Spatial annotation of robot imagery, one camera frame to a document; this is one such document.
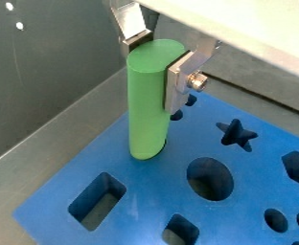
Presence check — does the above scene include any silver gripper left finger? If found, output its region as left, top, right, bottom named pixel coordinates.
left=109, top=0, right=153, bottom=56

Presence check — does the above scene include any blue shape sorter block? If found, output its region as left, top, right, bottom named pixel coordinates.
left=14, top=94, right=299, bottom=245

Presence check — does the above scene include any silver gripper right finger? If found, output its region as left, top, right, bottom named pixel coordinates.
left=164, top=34, right=221, bottom=115

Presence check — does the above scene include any green oval peg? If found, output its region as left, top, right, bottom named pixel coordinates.
left=126, top=39, right=185, bottom=160

